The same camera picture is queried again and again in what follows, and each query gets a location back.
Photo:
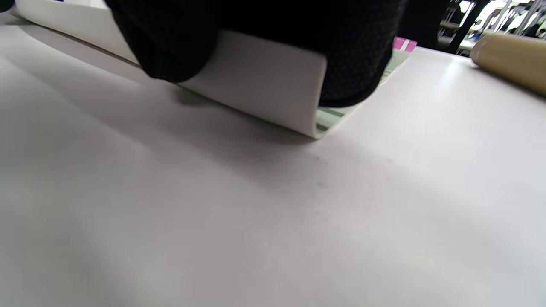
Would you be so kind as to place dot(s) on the person's right hand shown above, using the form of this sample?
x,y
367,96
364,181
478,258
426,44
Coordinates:
x,y
298,21

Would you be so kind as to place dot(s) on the green striped paper sheet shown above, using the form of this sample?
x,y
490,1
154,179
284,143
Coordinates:
x,y
264,81

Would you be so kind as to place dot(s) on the brown cardboard mailing tube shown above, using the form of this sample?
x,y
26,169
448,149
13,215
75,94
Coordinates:
x,y
512,59

